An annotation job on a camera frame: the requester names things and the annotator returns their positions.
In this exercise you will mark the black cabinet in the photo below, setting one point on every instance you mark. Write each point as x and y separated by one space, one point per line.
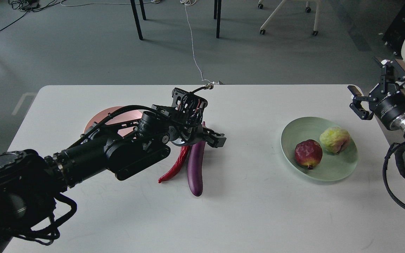
395 34

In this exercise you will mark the pink plate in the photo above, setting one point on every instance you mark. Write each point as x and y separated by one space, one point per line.
131 115

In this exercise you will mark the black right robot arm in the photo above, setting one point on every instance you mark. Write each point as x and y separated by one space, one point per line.
396 150

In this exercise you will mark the yellow-green apple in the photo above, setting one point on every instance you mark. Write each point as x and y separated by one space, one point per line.
335 139

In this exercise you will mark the purple eggplant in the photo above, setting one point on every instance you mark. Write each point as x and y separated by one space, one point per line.
194 168

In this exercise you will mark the red chili pepper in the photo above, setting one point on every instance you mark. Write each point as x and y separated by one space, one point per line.
177 166

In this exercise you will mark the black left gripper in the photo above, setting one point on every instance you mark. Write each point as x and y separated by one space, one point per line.
191 136

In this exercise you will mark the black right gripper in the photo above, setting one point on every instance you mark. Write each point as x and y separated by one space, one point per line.
387 99

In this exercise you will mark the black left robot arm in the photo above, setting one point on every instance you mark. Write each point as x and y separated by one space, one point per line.
125 142

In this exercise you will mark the red pomegranate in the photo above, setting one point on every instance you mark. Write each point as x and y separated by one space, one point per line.
308 153

